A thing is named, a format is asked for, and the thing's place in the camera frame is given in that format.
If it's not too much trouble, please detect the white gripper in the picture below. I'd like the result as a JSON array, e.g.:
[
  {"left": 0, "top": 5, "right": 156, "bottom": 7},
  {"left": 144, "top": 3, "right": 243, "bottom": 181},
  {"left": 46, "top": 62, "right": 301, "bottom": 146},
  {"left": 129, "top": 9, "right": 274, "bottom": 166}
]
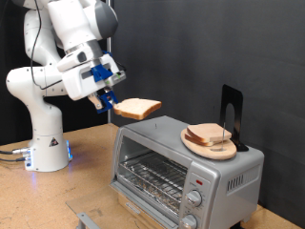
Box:
[{"left": 56, "top": 42, "right": 127, "bottom": 112}]

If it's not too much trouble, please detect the white bread slice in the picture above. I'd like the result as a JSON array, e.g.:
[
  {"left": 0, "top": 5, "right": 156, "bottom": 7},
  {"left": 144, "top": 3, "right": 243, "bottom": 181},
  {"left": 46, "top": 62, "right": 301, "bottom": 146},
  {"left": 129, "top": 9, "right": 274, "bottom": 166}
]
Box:
[{"left": 112, "top": 97, "right": 163, "bottom": 121}]

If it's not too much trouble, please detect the glass oven door with handle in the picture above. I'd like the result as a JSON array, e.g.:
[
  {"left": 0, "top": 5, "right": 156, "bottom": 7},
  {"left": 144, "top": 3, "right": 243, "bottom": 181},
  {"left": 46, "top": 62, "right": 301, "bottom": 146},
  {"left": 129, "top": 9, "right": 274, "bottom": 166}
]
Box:
[{"left": 65, "top": 180, "right": 179, "bottom": 229}]

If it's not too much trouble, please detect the metal oven rack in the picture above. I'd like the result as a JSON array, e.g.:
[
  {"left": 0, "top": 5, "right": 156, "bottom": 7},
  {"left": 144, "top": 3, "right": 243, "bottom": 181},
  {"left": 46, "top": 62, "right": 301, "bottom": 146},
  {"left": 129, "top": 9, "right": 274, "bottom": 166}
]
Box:
[{"left": 118, "top": 151, "right": 189, "bottom": 214}]

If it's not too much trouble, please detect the silver oven knob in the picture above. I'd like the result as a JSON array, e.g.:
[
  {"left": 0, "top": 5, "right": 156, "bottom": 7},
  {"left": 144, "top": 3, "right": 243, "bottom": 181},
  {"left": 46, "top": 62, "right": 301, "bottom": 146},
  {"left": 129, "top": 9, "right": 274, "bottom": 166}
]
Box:
[
  {"left": 180, "top": 213, "right": 198, "bottom": 229},
  {"left": 185, "top": 189, "right": 203, "bottom": 208}
]

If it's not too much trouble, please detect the silver toaster oven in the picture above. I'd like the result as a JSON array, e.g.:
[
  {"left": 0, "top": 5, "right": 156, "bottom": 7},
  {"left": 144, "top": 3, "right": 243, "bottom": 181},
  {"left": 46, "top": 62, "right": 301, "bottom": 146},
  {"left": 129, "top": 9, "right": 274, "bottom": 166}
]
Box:
[{"left": 111, "top": 115, "right": 265, "bottom": 229}]

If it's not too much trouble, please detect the vertical metal pole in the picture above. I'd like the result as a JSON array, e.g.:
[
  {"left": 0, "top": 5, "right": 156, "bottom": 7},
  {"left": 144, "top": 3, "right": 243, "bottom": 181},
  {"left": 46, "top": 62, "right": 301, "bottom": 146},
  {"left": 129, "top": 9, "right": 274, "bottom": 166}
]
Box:
[{"left": 106, "top": 0, "right": 112, "bottom": 124}]

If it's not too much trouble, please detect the brown-crusted bread slice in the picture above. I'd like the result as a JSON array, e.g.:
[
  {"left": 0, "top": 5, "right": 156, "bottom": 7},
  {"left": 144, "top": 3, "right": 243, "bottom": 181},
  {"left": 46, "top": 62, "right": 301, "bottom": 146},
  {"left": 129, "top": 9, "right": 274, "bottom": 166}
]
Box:
[
  {"left": 184, "top": 133, "right": 220, "bottom": 148},
  {"left": 186, "top": 122, "right": 233, "bottom": 145}
]

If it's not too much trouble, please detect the aluminium foil tray liner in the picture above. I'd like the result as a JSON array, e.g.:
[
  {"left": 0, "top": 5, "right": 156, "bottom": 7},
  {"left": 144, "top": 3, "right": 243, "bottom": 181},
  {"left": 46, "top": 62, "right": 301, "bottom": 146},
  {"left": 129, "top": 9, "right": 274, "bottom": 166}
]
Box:
[{"left": 122, "top": 171, "right": 181, "bottom": 215}]

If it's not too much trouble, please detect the round wooden plate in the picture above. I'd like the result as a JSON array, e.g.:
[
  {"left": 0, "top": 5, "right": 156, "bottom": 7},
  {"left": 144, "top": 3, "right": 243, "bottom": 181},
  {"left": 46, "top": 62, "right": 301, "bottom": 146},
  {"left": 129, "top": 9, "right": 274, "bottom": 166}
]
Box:
[{"left": 180, "top": 127, "right": 238, "bottom": 161}]

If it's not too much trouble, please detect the black metal bookend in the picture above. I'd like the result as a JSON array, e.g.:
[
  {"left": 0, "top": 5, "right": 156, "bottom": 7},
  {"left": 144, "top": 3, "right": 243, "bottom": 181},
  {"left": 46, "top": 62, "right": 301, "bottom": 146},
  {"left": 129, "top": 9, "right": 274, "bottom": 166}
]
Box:
[{"left": 218, "top": 84, "right": 250, "bottom": 153}]

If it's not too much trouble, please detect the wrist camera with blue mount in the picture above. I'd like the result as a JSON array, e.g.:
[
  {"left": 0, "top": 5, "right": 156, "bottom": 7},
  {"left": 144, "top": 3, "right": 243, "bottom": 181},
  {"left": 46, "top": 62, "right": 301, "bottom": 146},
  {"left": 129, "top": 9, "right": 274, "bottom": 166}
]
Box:
[{"left": 90, "top": 64, "right": 127, "bottom": 88}]

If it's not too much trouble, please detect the black cable with blue connector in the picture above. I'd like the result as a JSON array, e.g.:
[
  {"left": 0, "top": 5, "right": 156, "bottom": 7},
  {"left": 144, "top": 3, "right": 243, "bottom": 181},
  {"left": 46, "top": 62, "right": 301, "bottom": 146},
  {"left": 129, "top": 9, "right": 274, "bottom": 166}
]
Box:
[{"left": 30, "top": 0, "right": 127, "bottom": 91}]

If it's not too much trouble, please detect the base cable with silver plug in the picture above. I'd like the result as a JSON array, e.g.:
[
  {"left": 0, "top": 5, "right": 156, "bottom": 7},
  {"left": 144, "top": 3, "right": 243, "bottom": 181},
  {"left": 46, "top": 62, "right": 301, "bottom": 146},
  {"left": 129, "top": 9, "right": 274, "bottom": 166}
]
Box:
[{"left": 0, "top": 146, "right": 31, "bottom": 156}]

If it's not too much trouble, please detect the thin black base cable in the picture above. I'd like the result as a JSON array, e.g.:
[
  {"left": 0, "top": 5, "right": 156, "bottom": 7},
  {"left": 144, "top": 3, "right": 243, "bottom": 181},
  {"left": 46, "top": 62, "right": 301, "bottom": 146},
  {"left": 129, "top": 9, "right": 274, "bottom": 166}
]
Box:
[{"left": 0, "top": 156, "right": 27, "bottom": 163}]

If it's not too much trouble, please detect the thin metal wire post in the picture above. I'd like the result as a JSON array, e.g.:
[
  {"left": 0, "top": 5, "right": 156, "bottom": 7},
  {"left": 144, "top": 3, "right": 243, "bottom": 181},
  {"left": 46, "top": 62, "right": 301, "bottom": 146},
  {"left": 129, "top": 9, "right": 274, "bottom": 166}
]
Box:
[{"left": 220, "top": 122, "right": 227, "bottom": 151}]

